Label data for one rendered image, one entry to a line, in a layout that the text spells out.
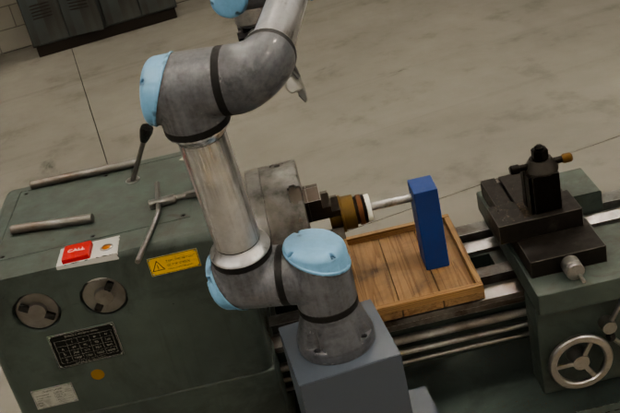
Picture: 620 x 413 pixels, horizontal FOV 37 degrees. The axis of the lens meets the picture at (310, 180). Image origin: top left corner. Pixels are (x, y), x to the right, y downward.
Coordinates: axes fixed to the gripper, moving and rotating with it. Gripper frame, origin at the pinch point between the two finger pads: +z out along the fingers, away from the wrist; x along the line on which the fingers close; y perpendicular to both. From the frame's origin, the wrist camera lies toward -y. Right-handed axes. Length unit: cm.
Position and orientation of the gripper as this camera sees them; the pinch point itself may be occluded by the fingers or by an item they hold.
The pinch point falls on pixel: (276, 102)
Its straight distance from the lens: 208.6
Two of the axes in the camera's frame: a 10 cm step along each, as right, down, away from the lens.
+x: 9.3, -0.2, -3.7
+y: -3.1, 4.9, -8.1
